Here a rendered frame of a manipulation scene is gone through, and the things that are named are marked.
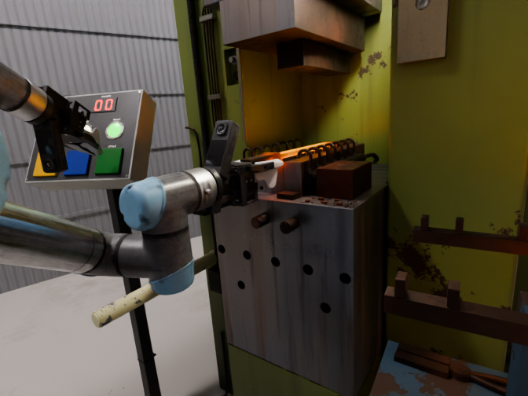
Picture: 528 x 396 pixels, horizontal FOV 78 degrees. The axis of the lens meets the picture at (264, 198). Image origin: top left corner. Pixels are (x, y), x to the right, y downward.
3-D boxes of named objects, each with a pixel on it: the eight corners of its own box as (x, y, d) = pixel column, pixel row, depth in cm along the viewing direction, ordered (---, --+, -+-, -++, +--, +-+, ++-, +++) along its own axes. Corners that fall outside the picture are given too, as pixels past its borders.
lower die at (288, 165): (302, 196, 75) (300, 159, 73) (236, 189, 87) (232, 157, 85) (364, 166, 108) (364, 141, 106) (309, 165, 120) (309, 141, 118)
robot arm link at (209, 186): (170, 170, 58) (202, 171, 54) (189, 166, 62) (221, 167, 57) (175, 210, 60) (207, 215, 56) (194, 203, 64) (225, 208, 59)
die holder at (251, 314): (354, 401, 73) (353, 209, 62) (227, 342, 95) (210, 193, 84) (411, 287, 117) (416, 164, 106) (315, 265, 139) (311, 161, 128)
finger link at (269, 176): (283, 183, 76) (251, 190, 70) (281, 157, 74) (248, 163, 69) (292, 185, 73) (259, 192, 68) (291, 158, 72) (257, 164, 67)
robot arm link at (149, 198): (120, 233, 52) (111, 181, 50) (175, 214, 60) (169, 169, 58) (151, 241, 47) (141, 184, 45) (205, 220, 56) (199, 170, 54)
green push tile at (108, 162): (118, 172, 88) (122, 147, 91) (93, 173, 90) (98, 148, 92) (122, 174, 90) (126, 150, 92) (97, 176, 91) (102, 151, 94)
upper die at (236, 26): (295, 27, 67) (292, -26, 65) (222, 45, 78) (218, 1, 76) (364, 51, 100) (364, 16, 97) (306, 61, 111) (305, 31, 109)
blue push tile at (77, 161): (85, 174, 90) (90, 148, 92) (62, 175, 92) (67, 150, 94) (90, 176, 92) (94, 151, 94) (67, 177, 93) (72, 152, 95)
